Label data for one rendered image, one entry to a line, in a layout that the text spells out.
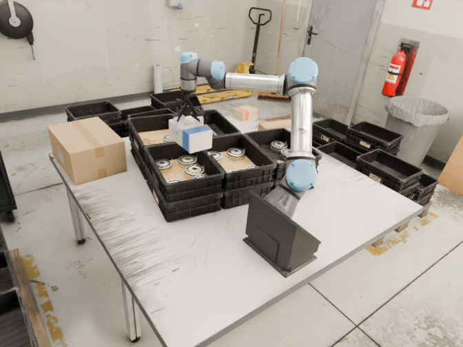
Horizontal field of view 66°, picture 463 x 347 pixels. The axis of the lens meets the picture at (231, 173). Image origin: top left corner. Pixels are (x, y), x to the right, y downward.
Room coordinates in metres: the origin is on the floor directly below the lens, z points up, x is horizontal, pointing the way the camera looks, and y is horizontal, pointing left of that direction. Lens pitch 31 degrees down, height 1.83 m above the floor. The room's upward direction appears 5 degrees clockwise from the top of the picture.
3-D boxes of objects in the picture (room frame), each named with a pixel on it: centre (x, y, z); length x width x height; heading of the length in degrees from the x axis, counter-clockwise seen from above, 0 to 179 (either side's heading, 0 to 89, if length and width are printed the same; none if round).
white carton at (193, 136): (1.55, 0.21, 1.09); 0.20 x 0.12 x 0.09; 39
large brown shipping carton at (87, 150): (1.84, 0.86, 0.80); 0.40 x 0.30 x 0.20; 41
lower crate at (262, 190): (1.72, -0.01, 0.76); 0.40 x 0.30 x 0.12; 29
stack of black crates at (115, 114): (2.92, 1.26, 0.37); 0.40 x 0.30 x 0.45; 129
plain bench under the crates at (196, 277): (1.80, 0.02, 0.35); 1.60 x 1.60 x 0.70; 39
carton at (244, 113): (2.78, -0.07, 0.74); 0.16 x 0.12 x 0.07; 135
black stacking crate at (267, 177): (1.72, -0.01, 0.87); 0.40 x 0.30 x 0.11; 29
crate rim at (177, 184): (1.58, 0.25, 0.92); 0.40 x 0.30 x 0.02; 29
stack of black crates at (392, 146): (2.96, -1.24, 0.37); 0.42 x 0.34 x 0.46; 39
